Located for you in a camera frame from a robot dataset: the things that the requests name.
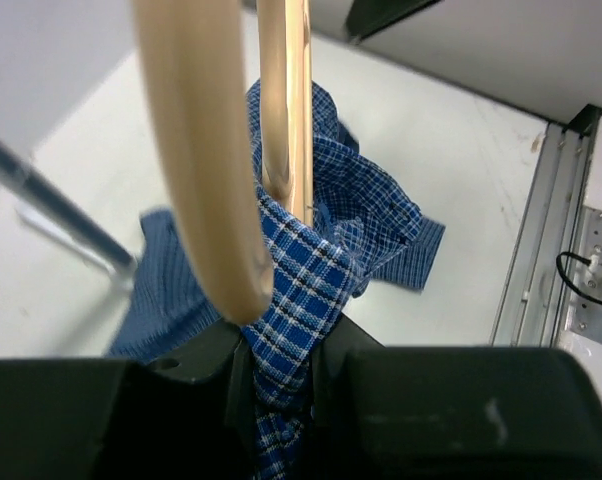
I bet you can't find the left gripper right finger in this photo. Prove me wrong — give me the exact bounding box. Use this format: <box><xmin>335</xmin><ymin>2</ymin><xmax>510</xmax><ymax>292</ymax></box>
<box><xmin>300</xmin><ymin>317</ymin><xmax>602</xmax><ymax>479</ymax></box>

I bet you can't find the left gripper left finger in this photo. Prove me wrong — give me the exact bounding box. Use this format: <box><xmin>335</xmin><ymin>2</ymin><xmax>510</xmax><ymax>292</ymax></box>
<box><xmin>0</xmin><ymin>321</ymin><xmax>254</xmax><ymax>479</ymax></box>

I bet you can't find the blue checkered shirt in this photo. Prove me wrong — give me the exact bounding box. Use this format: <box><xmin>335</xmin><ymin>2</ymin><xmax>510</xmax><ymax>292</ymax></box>
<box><xmin>110</xmin><ymin>85</ymin><xmax>445</xmax><ymax>479</ymax></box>

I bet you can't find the beige wooden hanger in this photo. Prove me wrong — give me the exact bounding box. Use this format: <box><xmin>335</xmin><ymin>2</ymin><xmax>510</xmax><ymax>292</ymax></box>
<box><xmin>132</xmin><ymin>1</ymin><xmax>313</xmax><ymax>326</ymax></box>

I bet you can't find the metal clothes rack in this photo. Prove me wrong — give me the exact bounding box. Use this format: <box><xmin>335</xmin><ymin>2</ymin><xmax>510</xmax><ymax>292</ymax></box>
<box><xmin>0</xmin><ymin>140</ymin><xmax>138</xmax><ymax>299</ymax></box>

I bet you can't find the aluminium rail frame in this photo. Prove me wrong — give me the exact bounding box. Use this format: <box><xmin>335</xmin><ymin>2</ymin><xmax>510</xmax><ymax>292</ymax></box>
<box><xmin>491</xmin><ymin>105</ymin><xmax>602</xmax><ymax>346</ymax></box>

